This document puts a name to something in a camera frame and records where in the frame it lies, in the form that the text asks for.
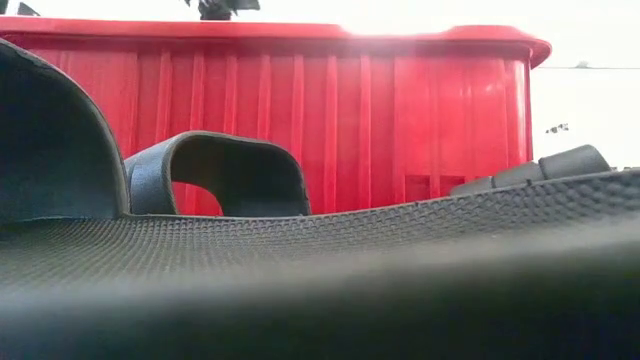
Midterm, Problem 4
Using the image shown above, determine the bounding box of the red plastic bin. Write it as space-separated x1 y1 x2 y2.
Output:
0 15 553 217

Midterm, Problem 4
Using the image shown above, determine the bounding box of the black foam slide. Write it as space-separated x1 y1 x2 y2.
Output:
449 144 612 197
0 38 640 360
123 130 312 217

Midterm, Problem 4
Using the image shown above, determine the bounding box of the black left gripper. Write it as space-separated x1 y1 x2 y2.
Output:
183 0 261 21

